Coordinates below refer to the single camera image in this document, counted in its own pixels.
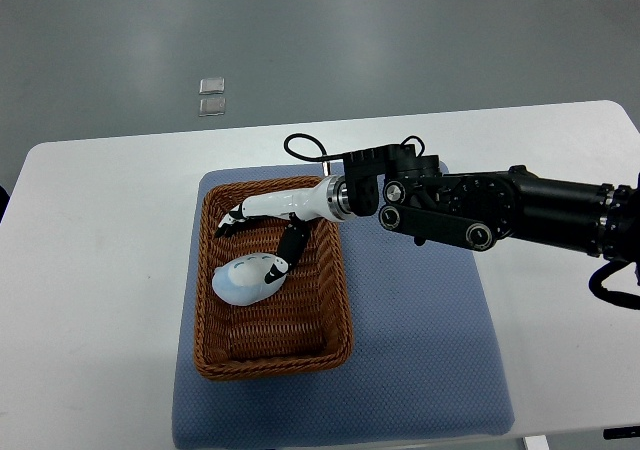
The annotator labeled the black cable lower right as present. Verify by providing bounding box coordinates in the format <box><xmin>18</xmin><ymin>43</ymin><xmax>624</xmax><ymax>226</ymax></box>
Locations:
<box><xmin>587</xmin><ymin>260</ymin><xmax>640</xmax><ymax>312</ymax></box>

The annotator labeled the brown wicker basket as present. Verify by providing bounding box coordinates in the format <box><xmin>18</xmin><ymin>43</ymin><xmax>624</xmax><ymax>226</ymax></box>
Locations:
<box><xmin>193</xmin><ymin>175</ymin><xmax>353</xmax><ymax>381</ymax></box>

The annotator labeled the blue white plush toy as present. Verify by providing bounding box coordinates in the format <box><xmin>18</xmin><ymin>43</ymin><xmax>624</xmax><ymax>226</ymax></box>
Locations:
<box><xmin>212</xmin><ymin>252</ymin><xmax>286</xmax><ymax>306</ymax></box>

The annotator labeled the blue quilted mat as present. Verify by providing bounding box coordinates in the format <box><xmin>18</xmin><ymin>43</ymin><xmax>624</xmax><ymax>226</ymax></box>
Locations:
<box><xmin>172</xmin><ymin>165</ymin><xmax>514</xmax><ymax>449</ymax></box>

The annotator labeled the upper metal floor plate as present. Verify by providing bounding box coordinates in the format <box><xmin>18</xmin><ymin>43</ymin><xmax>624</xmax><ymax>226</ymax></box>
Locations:
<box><xmin>199</xmin><ymin>77</ymin><xmax>225</xmax><ymax>95</ymax></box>

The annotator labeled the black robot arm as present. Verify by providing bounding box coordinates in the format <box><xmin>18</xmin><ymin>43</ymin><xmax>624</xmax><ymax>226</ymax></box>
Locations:
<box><xmin>216</xmin><ymin>136</ymin><xmax>639</xmax><ymax>297</ymax></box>

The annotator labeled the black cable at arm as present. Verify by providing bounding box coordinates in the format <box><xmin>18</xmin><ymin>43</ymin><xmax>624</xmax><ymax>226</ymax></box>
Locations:
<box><xmin>283</xmin><ymin>133</ymin><xmax>346</xmax><ymax>164</ymax></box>

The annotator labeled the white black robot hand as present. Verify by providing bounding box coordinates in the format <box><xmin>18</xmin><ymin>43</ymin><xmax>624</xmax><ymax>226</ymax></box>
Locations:
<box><xmin>215</xmin><ymin>177</ymin><xmax>334</xmax><ymax>284</ymax></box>

